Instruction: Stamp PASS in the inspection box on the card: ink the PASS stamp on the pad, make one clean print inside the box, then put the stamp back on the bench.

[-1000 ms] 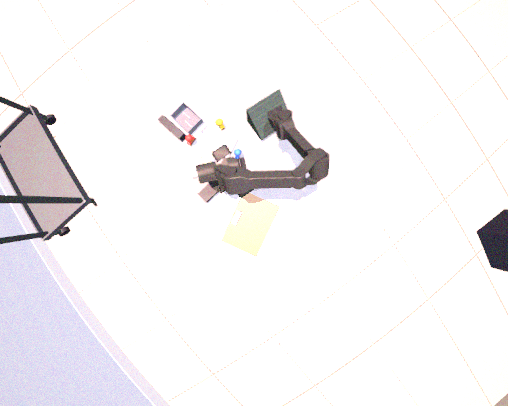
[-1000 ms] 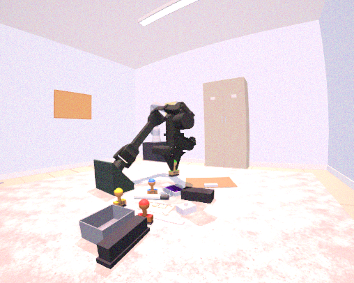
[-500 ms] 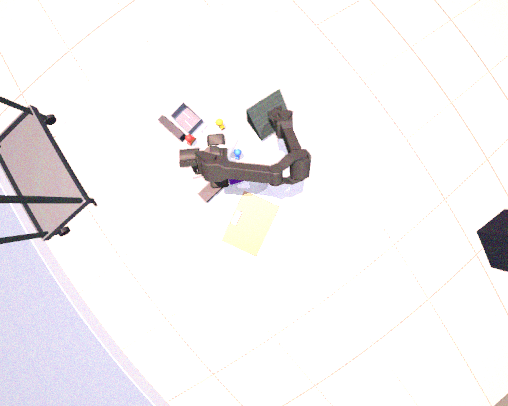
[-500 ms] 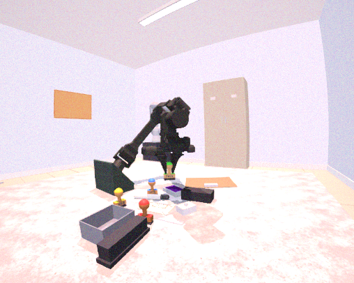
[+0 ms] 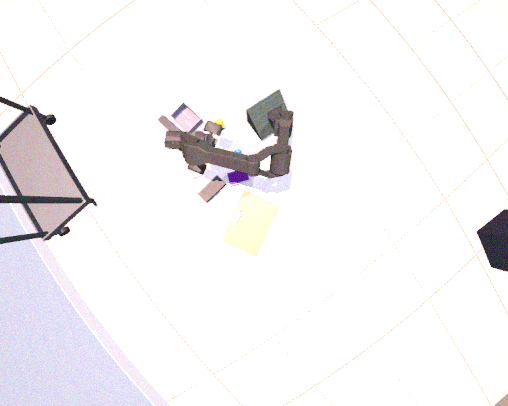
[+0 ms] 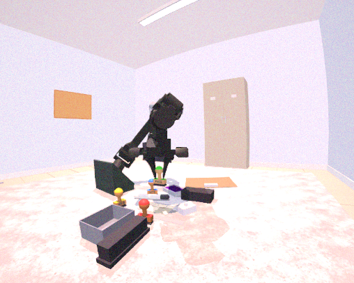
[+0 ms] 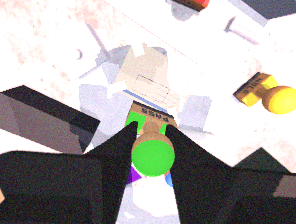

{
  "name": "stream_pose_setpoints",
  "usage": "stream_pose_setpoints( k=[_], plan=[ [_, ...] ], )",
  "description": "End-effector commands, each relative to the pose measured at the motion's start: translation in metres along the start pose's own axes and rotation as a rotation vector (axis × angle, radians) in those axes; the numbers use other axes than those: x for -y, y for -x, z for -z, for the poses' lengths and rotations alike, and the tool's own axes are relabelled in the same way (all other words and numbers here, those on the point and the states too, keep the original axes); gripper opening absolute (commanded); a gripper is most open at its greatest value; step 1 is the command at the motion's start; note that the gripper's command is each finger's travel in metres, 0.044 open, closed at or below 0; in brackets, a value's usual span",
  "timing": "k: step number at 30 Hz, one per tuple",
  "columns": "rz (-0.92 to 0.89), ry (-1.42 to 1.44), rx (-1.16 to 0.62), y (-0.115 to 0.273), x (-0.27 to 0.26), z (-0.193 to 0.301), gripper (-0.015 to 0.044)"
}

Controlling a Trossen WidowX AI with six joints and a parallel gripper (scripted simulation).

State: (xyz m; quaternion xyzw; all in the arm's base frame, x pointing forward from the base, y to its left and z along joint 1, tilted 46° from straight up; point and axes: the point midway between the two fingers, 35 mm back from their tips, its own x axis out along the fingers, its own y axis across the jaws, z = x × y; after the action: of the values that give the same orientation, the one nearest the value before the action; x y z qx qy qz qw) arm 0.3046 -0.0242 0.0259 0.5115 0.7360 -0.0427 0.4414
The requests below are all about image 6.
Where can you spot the beige card taped down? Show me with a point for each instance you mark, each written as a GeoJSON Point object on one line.
{"type": "Point", "coordinates": [160, 208]}

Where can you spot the yellow and brown rubber stamp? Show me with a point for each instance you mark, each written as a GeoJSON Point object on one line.
{"type": "Point", "coordinates": [120, 202]}

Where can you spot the red-handled rubber stamp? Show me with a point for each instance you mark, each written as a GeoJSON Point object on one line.
{"type": "Point", "coordinates": [144, 204]}

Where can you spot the wooden rubber stamp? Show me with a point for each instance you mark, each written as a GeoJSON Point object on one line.
{"type": "Point", "coordinates": [159, 181]}

